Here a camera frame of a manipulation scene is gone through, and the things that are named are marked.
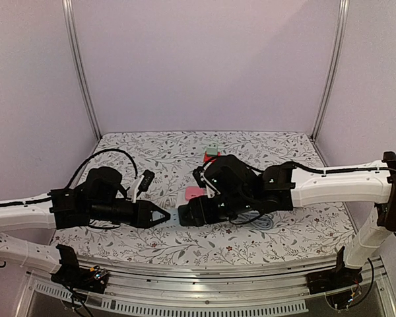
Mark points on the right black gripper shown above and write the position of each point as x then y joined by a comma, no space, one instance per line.
187,215

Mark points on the aluminium front rail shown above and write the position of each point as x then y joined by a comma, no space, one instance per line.
277,289

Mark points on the mint green cube adapter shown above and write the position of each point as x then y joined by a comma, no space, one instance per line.
212,149

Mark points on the right aluminium frame post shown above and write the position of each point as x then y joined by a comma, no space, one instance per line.
339,36

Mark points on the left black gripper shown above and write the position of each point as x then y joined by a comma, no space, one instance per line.
139,218

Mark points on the pink plug adapter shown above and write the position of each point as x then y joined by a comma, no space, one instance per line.
193,192

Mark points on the red cube socket adapter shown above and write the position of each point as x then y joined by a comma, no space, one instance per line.
207,156

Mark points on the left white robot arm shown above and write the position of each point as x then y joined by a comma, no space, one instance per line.
58,209

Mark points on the dark green cube adapter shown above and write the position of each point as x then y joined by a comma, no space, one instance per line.
186,216

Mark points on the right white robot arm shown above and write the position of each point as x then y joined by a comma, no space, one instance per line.
292,185

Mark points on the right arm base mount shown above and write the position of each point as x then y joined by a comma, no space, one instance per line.
331,279

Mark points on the grey-blue power strip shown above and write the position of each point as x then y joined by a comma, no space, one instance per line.
174,217

